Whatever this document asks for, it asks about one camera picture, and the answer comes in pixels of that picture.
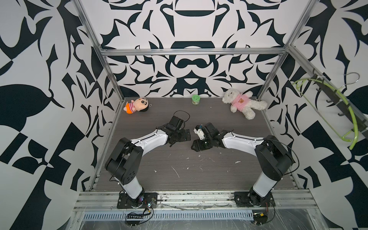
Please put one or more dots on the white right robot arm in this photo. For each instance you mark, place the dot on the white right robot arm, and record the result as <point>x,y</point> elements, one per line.
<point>272,156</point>

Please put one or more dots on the cartoon boy plush doll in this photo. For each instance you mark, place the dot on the cartoon boy plush doll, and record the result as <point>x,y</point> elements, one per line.
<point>139,105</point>

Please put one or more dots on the green lidded plastic jar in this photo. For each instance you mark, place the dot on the green lidded plastic jar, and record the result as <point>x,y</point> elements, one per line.
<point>196,99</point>

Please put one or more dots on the black wall hook rack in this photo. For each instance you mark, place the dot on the black wall hook rack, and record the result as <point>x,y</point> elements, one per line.
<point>335,99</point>

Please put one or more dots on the aluminium front rail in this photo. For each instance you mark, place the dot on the aluminium front rail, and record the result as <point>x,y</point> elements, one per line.
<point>195,200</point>

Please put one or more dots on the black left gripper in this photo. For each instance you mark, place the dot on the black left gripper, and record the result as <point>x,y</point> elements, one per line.
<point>183,137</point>

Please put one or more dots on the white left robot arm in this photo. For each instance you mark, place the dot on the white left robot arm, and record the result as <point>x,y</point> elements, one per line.
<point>124,161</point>

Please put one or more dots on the green clothes hanger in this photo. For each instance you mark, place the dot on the green clothes hanger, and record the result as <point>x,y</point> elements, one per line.
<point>350,136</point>

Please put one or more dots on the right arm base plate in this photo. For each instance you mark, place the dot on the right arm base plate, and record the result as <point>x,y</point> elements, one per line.
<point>252,199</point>

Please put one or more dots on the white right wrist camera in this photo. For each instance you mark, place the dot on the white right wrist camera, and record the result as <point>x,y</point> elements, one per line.
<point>198,131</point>

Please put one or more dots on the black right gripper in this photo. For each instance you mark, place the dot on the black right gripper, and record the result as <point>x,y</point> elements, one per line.
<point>197,144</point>

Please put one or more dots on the white teddy bear pink shirt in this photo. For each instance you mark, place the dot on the white teddy bear pink shirt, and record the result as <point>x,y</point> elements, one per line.
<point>242,102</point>

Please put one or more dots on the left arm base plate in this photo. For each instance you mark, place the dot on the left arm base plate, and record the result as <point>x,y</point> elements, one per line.
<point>142,201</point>

